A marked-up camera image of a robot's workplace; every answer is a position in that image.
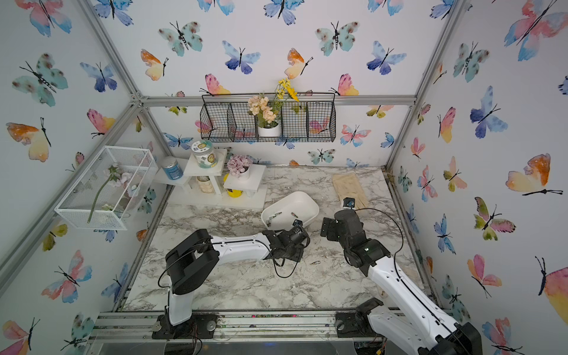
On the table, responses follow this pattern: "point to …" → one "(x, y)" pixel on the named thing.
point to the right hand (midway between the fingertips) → (338, 219)
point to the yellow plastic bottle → (235, 193)
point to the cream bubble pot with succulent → (205, 184)
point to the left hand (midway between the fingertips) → (302, 250)
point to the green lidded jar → (204, 153)
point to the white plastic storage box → (281, 215)
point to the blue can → (171, 168)
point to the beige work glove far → (347, 186)
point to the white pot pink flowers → (239, 166)
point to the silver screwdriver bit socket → (293, 214)
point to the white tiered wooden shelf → (187, 191)
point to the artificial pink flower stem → (116, 178)
